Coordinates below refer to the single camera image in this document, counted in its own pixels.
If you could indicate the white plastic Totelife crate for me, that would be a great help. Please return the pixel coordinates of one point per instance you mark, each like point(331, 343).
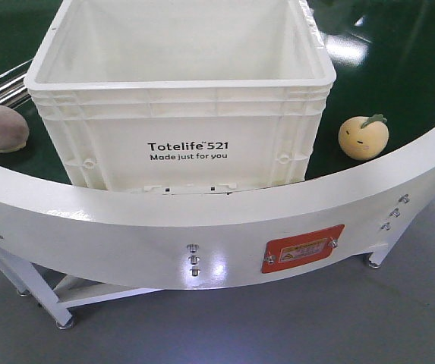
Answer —
point(182, 96)

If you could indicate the yellow round plush toy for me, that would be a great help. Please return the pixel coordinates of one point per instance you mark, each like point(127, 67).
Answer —
point(363, 138)

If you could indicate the pink brown bun plush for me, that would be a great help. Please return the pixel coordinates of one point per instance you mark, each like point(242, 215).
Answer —
point(14, 130)

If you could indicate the orange warning label plate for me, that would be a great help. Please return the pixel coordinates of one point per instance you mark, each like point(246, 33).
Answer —
point(295, 251)

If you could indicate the green conveyor belt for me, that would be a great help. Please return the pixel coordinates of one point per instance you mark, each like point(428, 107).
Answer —
point(383, 53)

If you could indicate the steel conveyor rollers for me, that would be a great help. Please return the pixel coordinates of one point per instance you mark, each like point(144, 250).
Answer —
point(13, 92)

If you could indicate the white curved conveyor frame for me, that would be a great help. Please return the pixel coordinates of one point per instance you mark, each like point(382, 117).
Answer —
point(69, 246)

